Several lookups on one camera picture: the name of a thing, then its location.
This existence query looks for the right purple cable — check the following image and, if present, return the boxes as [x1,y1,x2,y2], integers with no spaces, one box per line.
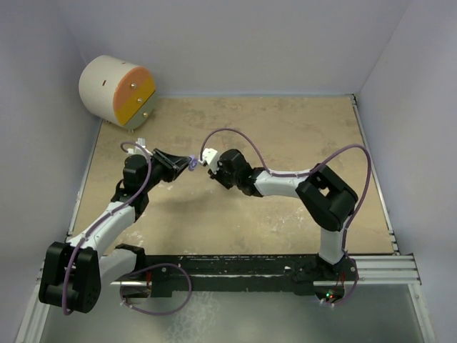
[200,128,373,308]

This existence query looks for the purple cable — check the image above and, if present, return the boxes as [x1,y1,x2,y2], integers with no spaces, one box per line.
[62,141,194,316]
[200,128,373,308]

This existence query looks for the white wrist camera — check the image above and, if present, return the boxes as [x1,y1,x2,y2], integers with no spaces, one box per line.
[199,148,220,174]
[126,138,150,157]

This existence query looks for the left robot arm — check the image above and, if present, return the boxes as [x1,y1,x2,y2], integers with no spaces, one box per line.
[39,145,197,315]

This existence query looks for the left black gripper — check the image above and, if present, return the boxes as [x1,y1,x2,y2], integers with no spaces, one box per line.
[141,149,190,193]

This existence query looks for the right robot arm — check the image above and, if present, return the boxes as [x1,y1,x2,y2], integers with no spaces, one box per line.
[201,148,358,279]

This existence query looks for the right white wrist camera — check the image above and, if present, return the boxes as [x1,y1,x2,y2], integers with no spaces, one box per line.
[199,148,220,174]

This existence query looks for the purple earbud charging case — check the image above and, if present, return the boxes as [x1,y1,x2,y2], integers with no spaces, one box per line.
[188,155,199,172]

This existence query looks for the round drawer cabinet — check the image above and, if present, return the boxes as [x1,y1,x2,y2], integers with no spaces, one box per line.
[79,55,158,131]

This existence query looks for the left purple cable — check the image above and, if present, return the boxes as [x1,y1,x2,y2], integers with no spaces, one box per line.
[62,141,194,316]

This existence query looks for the aluminium frame rail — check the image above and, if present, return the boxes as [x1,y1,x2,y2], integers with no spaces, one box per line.
[14,94,438,343]

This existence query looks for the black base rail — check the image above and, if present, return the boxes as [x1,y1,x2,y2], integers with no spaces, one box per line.
[115,244,359,301]

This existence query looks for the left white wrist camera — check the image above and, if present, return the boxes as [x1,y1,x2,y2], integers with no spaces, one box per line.
[126,138,150,157]

